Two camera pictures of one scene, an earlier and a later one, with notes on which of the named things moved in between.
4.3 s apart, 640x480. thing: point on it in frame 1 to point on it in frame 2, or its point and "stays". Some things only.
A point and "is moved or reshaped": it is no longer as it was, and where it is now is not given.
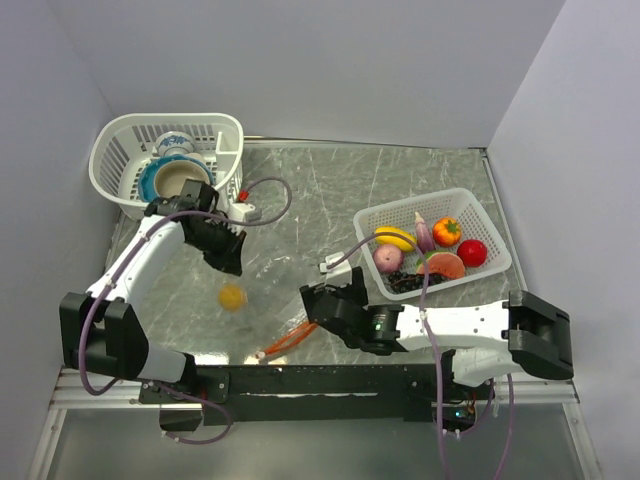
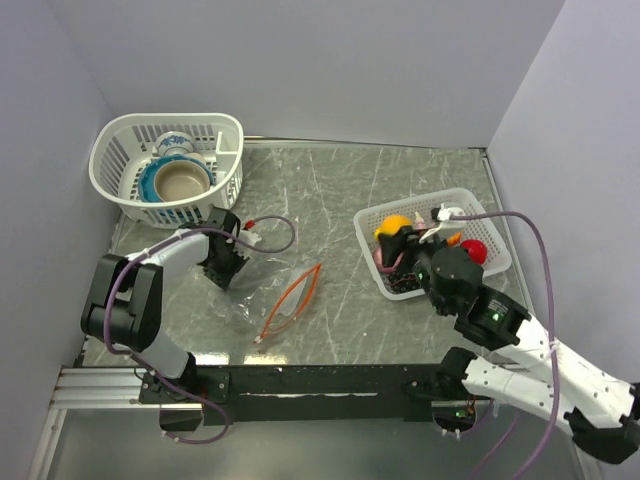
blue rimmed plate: x=146 y=181 stays
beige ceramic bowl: x=170 y=177 stays
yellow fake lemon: x=232 y=298 to x=391 y=224
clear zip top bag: x=263 y=311 is moved or reshaped
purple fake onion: x=388 y=258 stays
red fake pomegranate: x=472 y=253 stays
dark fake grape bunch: x=402 y=282 stays
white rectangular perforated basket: x=453 y=231 stays
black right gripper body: x=355 y=293 to x=406 y=239
